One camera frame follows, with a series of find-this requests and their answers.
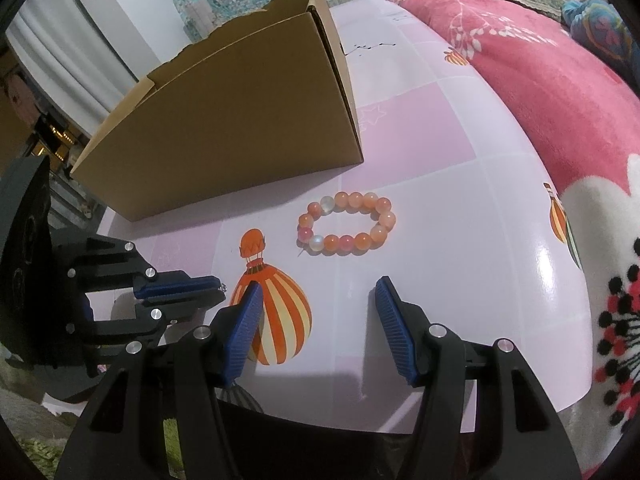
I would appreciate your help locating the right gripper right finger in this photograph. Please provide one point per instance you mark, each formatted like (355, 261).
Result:
(518, 434)

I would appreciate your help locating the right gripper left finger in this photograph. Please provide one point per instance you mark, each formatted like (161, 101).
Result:
(120, 434)

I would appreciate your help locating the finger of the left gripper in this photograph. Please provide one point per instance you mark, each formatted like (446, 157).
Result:
(98, 263)
(110, 329)

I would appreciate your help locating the white curtain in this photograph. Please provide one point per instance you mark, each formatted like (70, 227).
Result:
(69, 60)

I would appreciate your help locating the brown cardboard box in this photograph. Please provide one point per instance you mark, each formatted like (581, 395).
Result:
(264, 97)

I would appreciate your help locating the pink floral blanket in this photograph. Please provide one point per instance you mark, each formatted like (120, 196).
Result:
(583, 120)

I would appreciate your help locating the blue patterned quilt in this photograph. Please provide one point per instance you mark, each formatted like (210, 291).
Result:
(597, 26)

